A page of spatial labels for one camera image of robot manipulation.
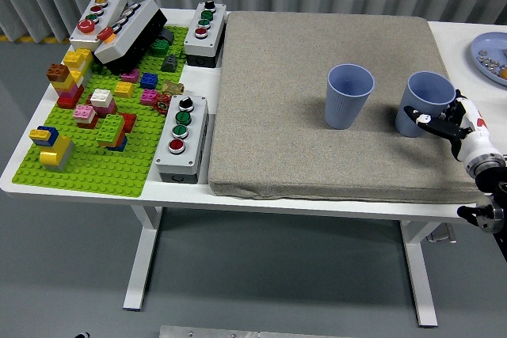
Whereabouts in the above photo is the blue plastic plate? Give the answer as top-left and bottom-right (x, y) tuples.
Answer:
(470, 32), (507, 86)

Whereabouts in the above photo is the yellow white brick stack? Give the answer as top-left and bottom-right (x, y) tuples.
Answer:
(63, 47), (94, 78)

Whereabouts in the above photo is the grey-brown fabric mat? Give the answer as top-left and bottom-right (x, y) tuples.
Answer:
(208, 11), (489, 204)

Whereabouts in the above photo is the green orange blue brick stack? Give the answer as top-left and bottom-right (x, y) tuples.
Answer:
(96, 112), (138, 153)

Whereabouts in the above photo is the yellow toy brick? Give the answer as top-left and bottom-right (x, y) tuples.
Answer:
(114, 81), (135, 98)

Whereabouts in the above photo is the green brick baseplate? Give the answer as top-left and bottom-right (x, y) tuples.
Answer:
(11, 25), (190, 199)

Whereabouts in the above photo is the grey three-button control box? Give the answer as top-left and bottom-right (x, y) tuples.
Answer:
(183, 0), (228, 69)

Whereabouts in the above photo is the brass valve red handwheel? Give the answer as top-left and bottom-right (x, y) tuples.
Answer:
(153, 80), (186, 115)

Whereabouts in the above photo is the white five-button control box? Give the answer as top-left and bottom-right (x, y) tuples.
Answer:
(69, 0), (128, 52)

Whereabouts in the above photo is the brown yellow red brick stack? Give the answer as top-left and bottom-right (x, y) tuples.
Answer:
(46, 63), (86, 110)

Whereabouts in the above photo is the grey table control bracket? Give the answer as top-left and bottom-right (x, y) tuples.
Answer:
(426, 223), (458, 244)

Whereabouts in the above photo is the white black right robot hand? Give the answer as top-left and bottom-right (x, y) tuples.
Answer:
(402, 89), (494, 163)

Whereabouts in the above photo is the blue yellow grey brick stack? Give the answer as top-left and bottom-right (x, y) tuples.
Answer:
(29, 125), (76, 173)

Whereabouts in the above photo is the white black tilted button box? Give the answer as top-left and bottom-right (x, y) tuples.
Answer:
(93, 0), (169, 77)

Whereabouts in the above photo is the blue toy brick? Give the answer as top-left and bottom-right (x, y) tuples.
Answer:
(139, 72), (160, 90)

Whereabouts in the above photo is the white table leg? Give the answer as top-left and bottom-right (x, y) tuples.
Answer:
(122, 205), (164, 312)
(398, 219), (439, 329)

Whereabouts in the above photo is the grey four-button control box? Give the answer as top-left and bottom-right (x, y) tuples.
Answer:
(154, 94), (210, 185)

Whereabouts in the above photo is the yellow black floor tape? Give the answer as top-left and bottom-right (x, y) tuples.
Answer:
(0, 34), (73, 44)

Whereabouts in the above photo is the blue ribbed plastic cup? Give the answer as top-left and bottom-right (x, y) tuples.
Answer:
(324, 63), (375, 130)
(395, 71), (456, 139)

